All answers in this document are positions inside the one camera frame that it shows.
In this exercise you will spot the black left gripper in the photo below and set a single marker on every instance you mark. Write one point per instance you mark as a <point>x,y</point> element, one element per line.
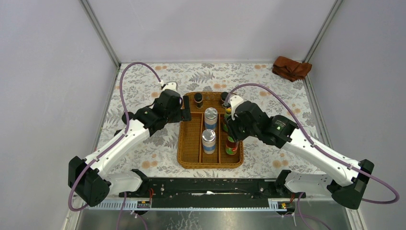
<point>186,112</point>

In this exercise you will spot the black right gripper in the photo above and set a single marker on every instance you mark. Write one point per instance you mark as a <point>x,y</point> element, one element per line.
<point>232,127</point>

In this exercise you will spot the silver-lid salt jar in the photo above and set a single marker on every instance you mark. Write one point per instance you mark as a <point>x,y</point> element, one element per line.
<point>208,141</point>
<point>211,118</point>

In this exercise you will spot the red sauce bottle yellow cap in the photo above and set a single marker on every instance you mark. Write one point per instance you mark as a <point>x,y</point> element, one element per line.
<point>231,145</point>

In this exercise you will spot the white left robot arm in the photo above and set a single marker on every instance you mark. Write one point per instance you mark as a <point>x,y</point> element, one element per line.
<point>90,177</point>

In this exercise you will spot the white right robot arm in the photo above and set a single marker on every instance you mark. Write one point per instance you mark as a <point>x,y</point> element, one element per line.
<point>342,177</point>

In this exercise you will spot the brown wicker basket tray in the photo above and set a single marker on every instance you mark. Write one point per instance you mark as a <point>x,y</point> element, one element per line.
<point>190,148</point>

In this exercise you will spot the floral table mat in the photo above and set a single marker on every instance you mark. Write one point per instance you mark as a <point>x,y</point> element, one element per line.
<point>157,156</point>

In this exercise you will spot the black-cap pale spice jar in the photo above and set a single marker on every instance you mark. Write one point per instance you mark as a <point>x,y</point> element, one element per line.
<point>126,117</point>

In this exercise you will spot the brown folded cloth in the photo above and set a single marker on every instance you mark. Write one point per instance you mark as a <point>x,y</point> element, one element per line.
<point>290,69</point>

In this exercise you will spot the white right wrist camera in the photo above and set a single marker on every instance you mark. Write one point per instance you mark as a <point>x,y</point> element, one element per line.
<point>233,101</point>

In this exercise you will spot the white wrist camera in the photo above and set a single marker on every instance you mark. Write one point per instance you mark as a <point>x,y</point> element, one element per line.
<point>169,86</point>
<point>233,101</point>

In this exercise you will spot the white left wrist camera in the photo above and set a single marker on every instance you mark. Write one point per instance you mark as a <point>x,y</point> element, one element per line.
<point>169,86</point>

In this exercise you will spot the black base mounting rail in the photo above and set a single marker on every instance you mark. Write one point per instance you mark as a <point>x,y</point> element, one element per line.
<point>233,193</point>

